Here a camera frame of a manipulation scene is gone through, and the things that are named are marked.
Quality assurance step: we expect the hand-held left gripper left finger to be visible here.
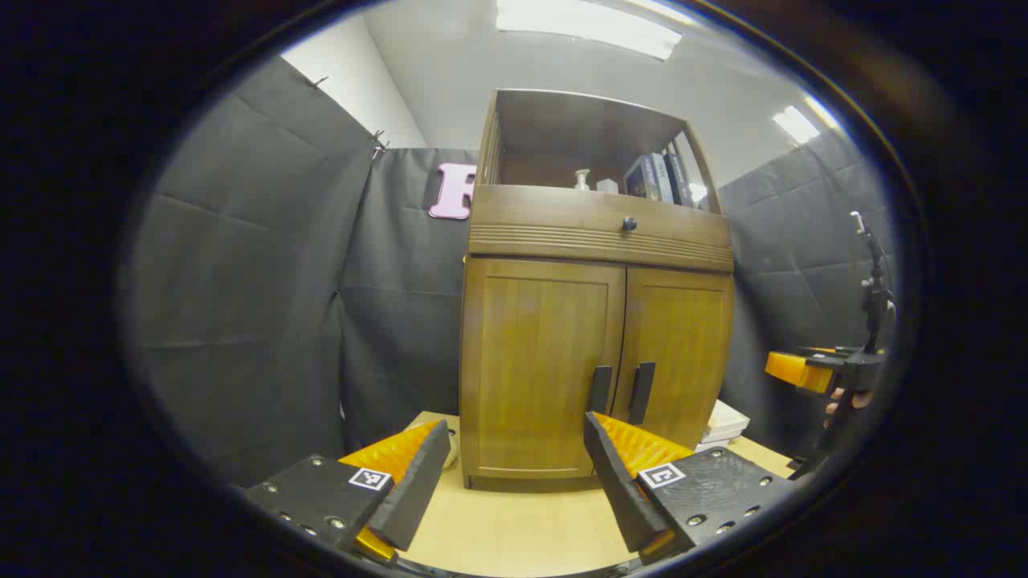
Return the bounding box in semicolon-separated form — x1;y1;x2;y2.
241;419;452;563

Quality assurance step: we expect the wooden shoe cabinet door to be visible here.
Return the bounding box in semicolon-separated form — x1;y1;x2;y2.
462;257;627;481
612;265;736;450

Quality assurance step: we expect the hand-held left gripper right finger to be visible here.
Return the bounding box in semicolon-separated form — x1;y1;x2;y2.
583;411;800;567

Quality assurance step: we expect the wooden cabinet drawer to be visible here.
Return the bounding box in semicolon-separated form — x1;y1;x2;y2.
468;185;734;272

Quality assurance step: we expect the wooden double-door shoe cabinet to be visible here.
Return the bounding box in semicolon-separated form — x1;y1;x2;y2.
459;88;736;492

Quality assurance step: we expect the small ceiling light panel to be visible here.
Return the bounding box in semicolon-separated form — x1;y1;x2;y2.
773;96;840;145

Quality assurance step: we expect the black backdrop cloth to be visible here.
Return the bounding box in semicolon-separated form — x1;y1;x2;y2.
128;56;896;490

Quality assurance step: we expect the large ceiling light panel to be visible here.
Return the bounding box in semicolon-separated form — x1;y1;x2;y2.
496;0;683;61

